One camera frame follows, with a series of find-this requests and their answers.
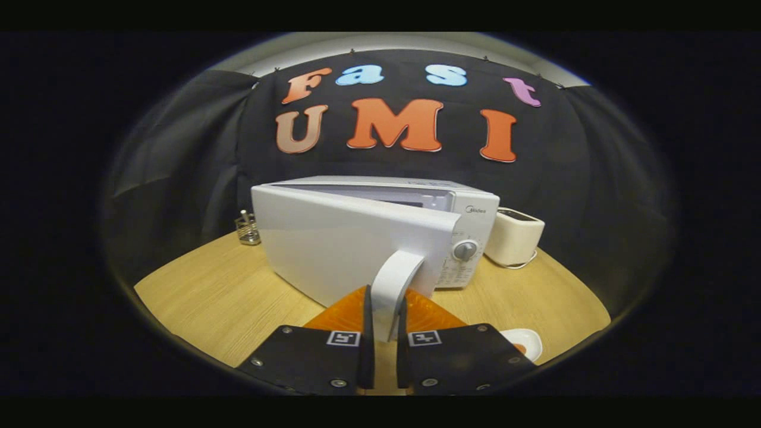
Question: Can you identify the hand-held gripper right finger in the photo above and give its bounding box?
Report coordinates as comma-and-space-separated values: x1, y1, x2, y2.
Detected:
397, 289, 539, 396

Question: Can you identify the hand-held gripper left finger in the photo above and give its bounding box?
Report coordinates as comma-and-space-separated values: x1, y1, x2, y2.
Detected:
237, 285, 376, 396

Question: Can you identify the white microwave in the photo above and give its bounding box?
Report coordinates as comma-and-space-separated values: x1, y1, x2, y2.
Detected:
251, 175, 500, 342

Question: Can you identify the small white plate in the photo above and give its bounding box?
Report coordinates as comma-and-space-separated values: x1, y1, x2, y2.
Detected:
499, 329, 543, 363

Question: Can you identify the cream white toaster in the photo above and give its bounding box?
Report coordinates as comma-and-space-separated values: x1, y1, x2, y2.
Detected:
485, 207, 545, 268

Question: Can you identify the white toaster cable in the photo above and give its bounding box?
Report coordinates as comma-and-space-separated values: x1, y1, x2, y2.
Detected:
504, 250, 539, 270

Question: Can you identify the metal wire basket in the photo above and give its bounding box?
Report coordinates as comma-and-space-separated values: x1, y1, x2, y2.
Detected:
235, 210, 262, 246

